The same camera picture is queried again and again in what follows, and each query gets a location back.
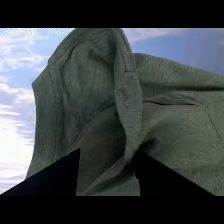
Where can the grey-green garment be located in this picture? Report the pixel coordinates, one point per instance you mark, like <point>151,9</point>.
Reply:
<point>110,110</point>

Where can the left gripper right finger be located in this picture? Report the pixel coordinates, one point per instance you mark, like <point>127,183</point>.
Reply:
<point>160,180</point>

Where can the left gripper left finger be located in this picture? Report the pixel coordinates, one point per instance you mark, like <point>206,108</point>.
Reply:
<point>56,178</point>

